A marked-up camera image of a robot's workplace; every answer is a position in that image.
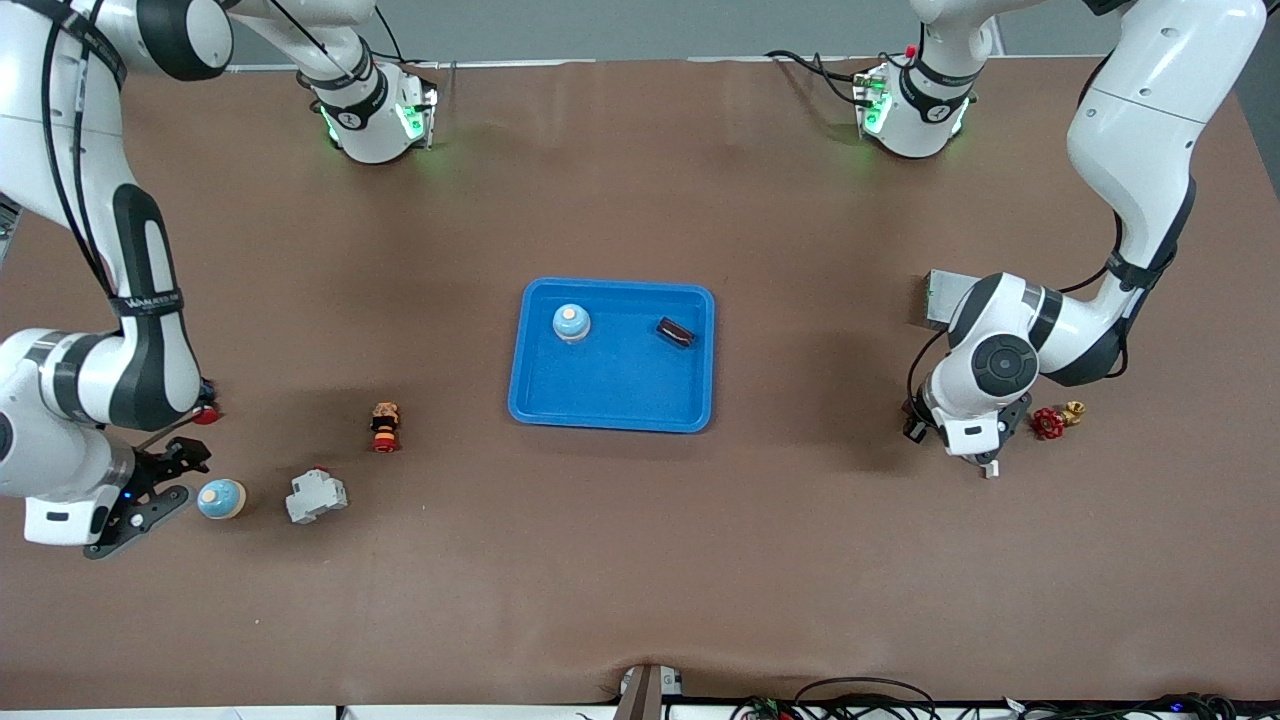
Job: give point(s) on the red yellow black push switch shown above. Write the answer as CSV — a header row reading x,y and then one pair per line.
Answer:
x,y
386,425

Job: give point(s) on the red mushroom emergency stop button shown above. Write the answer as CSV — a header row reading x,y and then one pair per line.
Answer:
x,y
208,415

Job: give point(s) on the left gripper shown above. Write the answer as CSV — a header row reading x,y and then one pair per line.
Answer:
x,y
914,419

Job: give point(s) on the silver metal power supply box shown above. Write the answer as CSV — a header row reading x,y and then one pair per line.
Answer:
x,y
940,295

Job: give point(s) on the brass valve red handwheel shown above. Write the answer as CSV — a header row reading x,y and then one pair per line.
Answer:
x,y
1050,424

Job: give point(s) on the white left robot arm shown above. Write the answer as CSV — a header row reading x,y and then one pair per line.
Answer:
x,y
1150,120

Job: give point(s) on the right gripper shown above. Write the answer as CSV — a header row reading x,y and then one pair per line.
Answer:
x,y
163,465

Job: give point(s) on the brown electrolytic capacitor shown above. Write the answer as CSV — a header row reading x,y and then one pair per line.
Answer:
x,y
676,333

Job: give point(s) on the grey metal table clamp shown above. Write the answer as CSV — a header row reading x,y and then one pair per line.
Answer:
x,y
645,695

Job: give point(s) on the blue plastic tray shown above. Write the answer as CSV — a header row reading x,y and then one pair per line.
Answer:
x,y
610,360

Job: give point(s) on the blue round call bell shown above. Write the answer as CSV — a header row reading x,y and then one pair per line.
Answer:
x,y
222,499
571,322

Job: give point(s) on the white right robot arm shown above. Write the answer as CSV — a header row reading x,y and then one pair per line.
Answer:
x,y
60,380

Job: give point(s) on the white circuit breaker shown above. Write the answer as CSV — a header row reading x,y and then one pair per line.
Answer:
x,y
315,497

